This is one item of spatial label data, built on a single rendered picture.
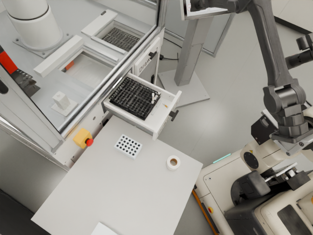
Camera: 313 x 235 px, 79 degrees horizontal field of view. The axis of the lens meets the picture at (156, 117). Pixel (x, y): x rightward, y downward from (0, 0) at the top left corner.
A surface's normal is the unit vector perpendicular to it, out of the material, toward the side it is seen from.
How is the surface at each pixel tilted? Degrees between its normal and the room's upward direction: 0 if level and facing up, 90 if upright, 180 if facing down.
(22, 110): 90
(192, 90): 3
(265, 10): 34
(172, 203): 0
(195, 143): 0
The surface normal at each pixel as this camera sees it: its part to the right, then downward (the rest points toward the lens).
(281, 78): -0.03, 0.07
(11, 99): 0.87, 0.46
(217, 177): 0.09, -0.48
